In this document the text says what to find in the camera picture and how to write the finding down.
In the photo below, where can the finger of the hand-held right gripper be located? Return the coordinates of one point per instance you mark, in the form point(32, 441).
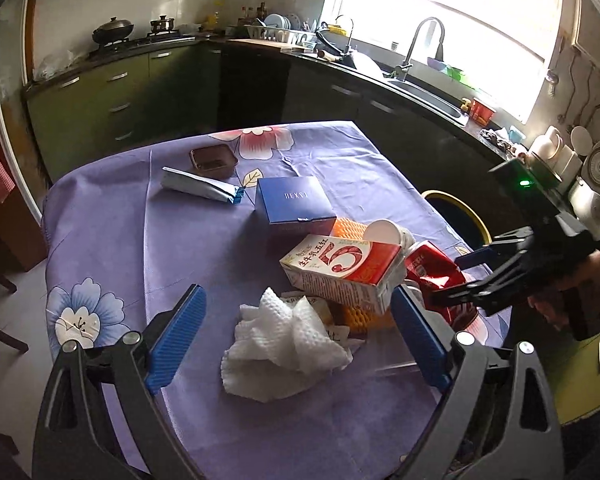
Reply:
point(475, 257)
point(460, 296)

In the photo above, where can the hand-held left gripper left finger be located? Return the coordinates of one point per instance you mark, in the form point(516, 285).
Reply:
point(177, 335)

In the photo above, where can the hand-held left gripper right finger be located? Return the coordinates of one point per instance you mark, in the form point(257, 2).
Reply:
point(420, 340)

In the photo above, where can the clear plastic wrapper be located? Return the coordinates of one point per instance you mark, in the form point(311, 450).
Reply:
point(390, 355)

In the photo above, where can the red snack packet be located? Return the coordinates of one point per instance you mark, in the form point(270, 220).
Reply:
point(430, 265)

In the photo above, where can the orange foam fruit net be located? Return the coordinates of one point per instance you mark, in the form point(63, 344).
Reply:
point(365, 317)

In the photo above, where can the white paper cup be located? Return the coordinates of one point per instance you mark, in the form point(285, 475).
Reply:
point(382, 232)

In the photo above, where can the white paper towel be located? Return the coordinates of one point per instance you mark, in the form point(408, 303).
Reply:
point(280, 340)

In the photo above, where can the red and white milk carton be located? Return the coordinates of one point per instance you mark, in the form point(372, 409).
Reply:
point(345, 265)

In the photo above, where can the blue cardboard box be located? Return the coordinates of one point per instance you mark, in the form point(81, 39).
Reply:
point(290, 200)

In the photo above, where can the person's right hand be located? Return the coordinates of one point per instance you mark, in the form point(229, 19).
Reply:
point(545, 306)

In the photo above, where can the white kitchen appliance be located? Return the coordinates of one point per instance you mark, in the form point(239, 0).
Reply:
point(592, 207)

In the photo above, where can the white mugs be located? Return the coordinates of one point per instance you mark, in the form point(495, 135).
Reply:
point(550, 152)

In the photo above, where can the purple floral tablecloth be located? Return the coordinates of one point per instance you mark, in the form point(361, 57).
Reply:
point(130, 240)

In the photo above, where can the silver foil pouch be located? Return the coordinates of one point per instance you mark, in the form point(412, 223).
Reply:
point(190, 185)

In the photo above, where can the steel sink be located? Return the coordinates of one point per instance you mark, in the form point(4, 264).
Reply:
point(430, 100)

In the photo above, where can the green plastic bowls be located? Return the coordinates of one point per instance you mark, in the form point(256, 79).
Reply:
point(450, 70)

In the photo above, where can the brown plastic container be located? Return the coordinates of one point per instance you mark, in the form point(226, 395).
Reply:
point(212, 162)

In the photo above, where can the dark wooden chair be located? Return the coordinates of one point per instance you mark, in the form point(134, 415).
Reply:
point(0, 280)

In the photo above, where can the kitchen window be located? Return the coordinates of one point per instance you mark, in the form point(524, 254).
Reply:
point(455, 20)

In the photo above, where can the tall metal faucet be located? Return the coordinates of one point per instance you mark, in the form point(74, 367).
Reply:
point(412, 42)

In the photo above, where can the dark kitchen cabinets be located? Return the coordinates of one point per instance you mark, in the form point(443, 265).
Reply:
point(305, 90)

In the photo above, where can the green kitchen cabinets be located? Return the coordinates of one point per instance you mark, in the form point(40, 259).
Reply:
point(105, 105)

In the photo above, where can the small metal faucet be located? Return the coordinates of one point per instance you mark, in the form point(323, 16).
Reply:
point(349, 35)

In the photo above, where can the gas stove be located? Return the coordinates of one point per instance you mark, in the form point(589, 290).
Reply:
point(140, 42)

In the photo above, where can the wooden cutting board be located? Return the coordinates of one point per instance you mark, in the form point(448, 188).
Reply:
point(265, 45)

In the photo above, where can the dish rack with dishes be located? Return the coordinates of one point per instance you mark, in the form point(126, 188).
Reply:
point(280, 30)

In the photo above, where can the small metal pot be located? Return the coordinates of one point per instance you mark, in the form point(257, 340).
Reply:
point(162, 25)

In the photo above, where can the black wok with lid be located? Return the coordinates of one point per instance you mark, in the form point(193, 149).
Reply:
point(112, 30)

